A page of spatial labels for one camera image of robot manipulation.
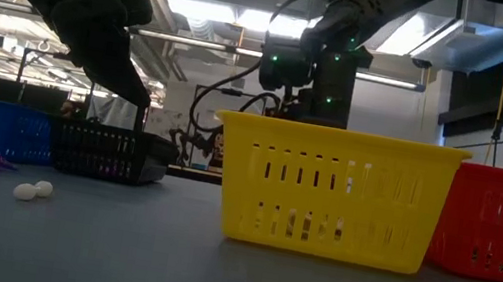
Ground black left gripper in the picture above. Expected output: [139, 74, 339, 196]
[34, 0, 168, 111]

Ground black plastic basket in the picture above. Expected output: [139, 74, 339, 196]
[43, 115, 182, 193]

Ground grey hanging cloth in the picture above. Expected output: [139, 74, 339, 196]
[84, 92, 141, 132]

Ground person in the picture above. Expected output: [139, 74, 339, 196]
[57, 98, 82, 121]

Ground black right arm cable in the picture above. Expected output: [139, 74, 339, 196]
[185, 0, 356, 154]

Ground white ceiling vent hood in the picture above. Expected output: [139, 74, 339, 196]
[360, 0, 503, 82]

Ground white egg pair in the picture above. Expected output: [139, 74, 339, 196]
[10, 174, 56, 206]

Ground red plastic basket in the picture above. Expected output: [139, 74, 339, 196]
[422, 158, 503, 282]

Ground black tripod stand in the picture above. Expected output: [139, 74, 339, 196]
[485, 117, 503, 169]

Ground yellow plastic basket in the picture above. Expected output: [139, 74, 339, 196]
[194, 107, 474, 282]

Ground long ceiling light strip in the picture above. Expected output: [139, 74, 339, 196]
[0, 0, 430, 95]

